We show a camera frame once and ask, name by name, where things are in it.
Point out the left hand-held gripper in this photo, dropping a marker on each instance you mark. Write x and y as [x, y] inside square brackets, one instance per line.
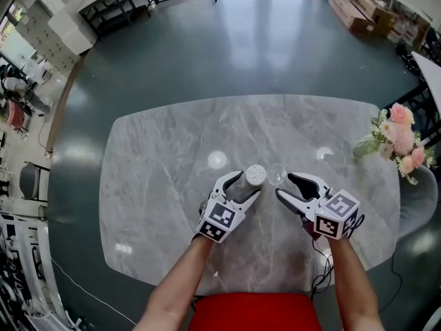
[220, 219]

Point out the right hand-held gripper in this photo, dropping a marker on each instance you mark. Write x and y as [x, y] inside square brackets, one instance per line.
[339, 216]

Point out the clear round lid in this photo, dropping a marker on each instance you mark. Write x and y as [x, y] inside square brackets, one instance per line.
[276, 174]

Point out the person's left forearm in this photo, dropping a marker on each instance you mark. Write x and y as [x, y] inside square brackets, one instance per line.
[179, 281]

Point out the person's right forearm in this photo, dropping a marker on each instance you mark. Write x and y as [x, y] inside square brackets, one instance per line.
[351, 281]

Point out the pink flower bouquet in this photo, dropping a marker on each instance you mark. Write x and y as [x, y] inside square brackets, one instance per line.
[401, 136]

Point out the grey upholstered chair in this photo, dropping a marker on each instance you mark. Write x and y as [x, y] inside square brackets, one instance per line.
[418, 202]

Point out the person's red clothing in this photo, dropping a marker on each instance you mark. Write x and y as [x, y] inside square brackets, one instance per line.
[255, 312]

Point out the white table with black legs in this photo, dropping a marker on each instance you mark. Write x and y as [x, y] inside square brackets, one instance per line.
[429, 74]

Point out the long cardboard box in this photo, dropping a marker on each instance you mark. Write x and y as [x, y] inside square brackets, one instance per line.
[348, 7]

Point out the brown cardboard box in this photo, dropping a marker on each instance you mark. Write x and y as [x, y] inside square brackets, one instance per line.
[382, 16]

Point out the white locker cabinet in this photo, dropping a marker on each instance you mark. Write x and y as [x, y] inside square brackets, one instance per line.
[51, 29]

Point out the grey chair with black frame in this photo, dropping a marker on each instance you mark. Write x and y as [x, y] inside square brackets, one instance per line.
[31, 181]

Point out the black frame shelf table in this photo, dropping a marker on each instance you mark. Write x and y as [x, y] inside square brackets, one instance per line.
[108, 9]

